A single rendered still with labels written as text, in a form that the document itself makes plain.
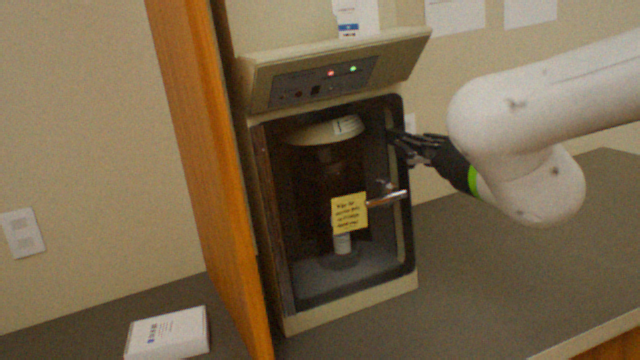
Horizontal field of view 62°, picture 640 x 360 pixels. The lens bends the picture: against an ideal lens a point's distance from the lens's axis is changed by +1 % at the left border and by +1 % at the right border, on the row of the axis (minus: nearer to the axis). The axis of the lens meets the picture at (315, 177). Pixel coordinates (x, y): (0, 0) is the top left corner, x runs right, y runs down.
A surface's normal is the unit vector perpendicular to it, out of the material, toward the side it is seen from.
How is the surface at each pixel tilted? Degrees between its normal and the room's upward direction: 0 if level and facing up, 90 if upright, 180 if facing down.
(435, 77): 90
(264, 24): 90
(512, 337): 0
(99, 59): 90
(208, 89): 90
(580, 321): 0
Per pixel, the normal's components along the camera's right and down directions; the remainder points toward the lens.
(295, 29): 0.40, 0.25
